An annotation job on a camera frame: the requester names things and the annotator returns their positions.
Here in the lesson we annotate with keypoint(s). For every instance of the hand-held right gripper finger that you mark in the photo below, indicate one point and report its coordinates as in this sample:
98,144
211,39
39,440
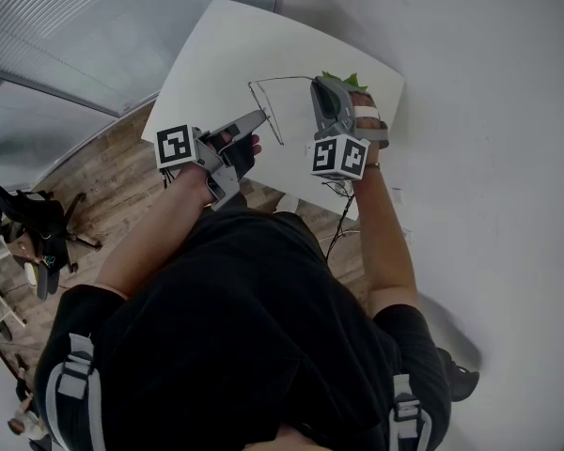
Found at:
323,84

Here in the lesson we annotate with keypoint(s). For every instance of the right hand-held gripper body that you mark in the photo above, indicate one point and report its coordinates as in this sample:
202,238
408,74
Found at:
339,155

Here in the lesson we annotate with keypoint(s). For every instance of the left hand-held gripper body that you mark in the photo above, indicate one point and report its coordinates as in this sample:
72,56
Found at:
175,146

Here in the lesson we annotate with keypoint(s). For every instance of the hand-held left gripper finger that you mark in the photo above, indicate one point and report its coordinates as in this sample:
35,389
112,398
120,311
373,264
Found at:
244,123

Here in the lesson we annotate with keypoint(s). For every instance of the thin metal frame glasses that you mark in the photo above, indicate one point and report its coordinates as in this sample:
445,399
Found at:
264,106

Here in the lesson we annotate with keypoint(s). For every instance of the person's right forearm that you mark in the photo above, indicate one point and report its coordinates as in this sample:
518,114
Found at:
385,233

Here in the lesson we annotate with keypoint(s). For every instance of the person's left forearm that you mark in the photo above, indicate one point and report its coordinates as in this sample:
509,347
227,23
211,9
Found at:
150,233

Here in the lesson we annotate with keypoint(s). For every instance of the person's left hand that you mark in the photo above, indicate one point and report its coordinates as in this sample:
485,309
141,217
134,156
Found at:
255,144

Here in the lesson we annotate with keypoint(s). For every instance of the person's right hand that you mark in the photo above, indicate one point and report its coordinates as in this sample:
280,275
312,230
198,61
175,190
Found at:
367,122

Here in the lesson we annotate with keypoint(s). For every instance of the green leafy plant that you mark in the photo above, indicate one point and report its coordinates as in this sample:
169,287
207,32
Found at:
350,81

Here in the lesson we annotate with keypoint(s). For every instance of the window blinds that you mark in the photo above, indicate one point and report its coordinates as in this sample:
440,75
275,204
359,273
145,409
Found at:
98,31

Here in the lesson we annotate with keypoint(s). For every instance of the black office chair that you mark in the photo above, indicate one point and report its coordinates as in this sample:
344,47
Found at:
37,223

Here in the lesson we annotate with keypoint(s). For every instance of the black shirt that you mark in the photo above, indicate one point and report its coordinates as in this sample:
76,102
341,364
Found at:
244,336

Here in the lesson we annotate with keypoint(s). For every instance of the black shoe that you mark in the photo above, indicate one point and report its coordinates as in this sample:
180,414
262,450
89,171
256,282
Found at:
460,378

